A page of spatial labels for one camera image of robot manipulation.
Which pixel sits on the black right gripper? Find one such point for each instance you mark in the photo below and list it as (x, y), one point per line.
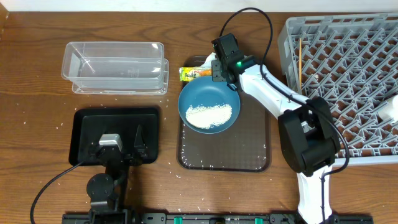
(221, 68)

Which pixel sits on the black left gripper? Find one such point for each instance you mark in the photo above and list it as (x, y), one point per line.
(118, 154)

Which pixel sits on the wooden chopstick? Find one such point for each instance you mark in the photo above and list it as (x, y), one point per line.
(300, 65)

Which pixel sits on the white cup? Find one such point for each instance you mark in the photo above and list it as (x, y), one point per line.
(389, 111)

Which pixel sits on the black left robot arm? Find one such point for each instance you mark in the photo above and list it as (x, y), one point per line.
(107, 190)

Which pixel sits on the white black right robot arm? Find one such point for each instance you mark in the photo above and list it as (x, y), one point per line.
(308, 138)

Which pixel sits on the grey dishwasher rack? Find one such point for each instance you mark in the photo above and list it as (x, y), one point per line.
(351, 62)

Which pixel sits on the crumpled white tissue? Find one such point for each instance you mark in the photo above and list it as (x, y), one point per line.
(209, 60)

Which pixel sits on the yellow green snack wrapper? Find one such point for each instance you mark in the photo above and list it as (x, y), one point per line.
(188, 74)

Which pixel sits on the dark blue plate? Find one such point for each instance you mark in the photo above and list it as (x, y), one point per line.
(203, 91)

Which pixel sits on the black plastic bin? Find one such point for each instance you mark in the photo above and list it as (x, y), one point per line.
(91, 123)

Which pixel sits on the pile of white rice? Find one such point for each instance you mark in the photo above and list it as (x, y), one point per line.
(206, 117)

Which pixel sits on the dark brown serving tray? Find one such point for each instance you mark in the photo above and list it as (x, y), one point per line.
(244, 146)

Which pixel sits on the clear plastic bin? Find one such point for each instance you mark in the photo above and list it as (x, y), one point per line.
(80, 53)

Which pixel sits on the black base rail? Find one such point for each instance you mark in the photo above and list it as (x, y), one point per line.
(161, 218)

